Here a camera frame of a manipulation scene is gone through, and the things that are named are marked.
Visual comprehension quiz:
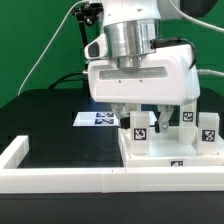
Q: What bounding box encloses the white square table top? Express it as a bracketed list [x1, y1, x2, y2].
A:
[118, 126, 224, 167]

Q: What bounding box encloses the black cable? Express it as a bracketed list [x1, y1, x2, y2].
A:
[48, 72, 88, 90]

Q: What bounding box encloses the white sheet with tags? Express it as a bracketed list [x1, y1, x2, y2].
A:
[72, 111, 158, 127]

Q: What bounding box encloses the white cable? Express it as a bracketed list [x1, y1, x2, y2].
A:
[17, 0, 88, 97]

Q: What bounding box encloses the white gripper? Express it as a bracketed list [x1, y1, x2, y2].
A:
[88, 45, 200, 133]

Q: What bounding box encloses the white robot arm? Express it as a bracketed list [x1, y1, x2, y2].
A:
[85, 0, 218, 132]

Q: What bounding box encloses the white U-shaped fence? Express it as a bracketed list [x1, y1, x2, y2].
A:
[0, 135, 224, 194]

